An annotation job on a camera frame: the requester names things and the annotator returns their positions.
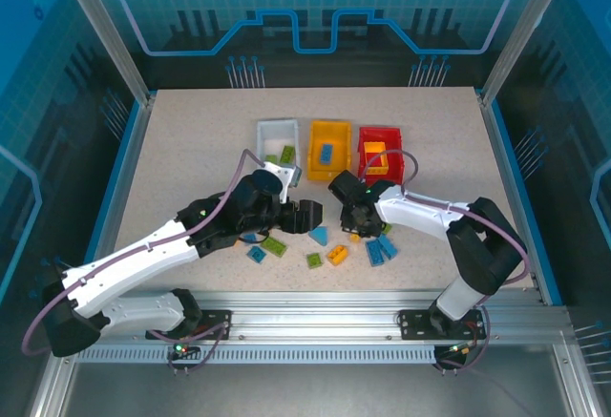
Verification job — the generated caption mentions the white plastic bin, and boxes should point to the white plastic bin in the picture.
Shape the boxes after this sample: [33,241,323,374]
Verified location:
[256,117,302,173]

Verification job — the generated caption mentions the blue triangular lego piece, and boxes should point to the blue triangular lego piece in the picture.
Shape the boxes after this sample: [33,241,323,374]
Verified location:
[307,225,331,248]

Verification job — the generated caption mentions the aluminium side rail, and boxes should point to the aluminium side rail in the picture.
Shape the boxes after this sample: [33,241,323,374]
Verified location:
[71,94,157,306]
[476,94,548,306]

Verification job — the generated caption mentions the small LED connector board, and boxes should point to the small LED connector board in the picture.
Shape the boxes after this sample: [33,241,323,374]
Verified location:
[174,335,200,359]
[446,343,478,359]

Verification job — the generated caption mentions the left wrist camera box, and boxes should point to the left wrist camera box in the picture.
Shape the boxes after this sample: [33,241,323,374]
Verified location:
[260,161,303,201]

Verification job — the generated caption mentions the aluminium front rail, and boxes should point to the aluminium front rail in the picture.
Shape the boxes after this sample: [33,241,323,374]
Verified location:
[61,290,574,347]

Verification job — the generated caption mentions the red plastic bin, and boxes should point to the red plastic bin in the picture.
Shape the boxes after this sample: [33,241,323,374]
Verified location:
[357,125,406,185]

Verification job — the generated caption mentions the yellow lego window frame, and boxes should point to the yellow lego window frame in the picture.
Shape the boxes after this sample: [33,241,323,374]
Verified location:
[363,141,389,173]

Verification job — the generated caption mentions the slotted grey cable duct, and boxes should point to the slotted grey cable duct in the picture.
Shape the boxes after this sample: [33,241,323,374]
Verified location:
[75,345,438,365]

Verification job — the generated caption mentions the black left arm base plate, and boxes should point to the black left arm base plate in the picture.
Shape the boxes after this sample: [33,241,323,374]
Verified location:
[145,309,234,341]

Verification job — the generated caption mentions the yellow plastic bin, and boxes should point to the yellow plastic bin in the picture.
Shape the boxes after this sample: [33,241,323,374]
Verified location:
[307,119,353,183]

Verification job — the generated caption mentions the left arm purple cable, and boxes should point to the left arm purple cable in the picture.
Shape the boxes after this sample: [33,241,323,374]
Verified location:
[21,148,268,375]

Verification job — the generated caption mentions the aluminium frame post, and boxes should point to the aluminium frame post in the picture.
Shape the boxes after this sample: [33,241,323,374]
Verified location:
[479,0,577,108]
[52,0,155,106]

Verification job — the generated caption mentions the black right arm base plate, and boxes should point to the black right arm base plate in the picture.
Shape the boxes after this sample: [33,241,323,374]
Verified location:
[398,308,487,341]

